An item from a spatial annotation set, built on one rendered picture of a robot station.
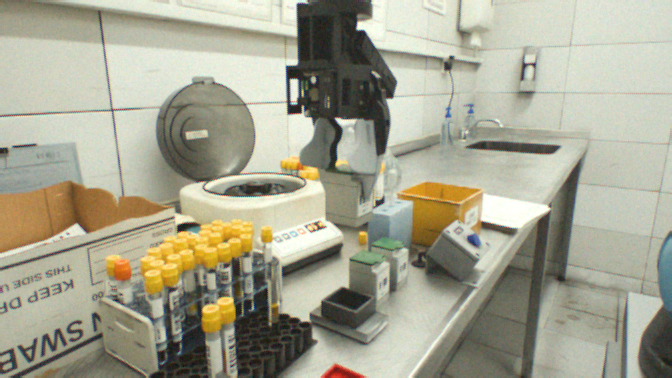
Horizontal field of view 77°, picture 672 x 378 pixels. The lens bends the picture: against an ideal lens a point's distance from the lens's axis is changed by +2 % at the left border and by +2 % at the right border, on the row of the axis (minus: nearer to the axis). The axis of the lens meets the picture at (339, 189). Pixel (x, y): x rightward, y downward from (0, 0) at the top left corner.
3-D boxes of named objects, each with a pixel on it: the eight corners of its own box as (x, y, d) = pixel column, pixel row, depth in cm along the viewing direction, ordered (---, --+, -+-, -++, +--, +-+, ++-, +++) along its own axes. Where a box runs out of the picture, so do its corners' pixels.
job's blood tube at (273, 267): (275, 343, 51) (273, 266, 49) (266, 339, 52) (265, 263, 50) (282, 337, 52) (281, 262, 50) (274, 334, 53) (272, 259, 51)
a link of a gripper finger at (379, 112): (353, 159, 49) (340, 84, 48) (361, 157, 50) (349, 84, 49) (389, 154, 46) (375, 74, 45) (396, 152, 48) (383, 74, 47)
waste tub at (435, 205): (457, 255, 79) (461, 203, 76) (394, 239, 86) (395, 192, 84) (481, 235, 89) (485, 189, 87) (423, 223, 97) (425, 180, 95)
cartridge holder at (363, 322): (367, 345, 52) (367, 318, 51) (309, 321, 57) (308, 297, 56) (388, 324, 56) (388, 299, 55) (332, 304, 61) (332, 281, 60)
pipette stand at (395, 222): (396, 273, 71) (398, 216, 69) (360, 264, 74) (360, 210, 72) (418, 254, 79) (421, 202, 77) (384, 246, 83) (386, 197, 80)
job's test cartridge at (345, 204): (356, 228, 50) (356, 176, 48) (324, 221, 52) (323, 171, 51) (373, 219, 53) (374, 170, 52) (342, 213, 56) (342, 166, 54)
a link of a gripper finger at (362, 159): (342, 207, 46) (327, 124, 45) (370, 196, 51) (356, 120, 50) (366, 206, 44) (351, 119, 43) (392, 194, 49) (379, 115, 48)
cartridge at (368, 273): (376, 309, 60) (377, 265, 58) (347, 300, 62) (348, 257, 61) (389, 298, 63) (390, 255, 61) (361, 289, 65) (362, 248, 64)
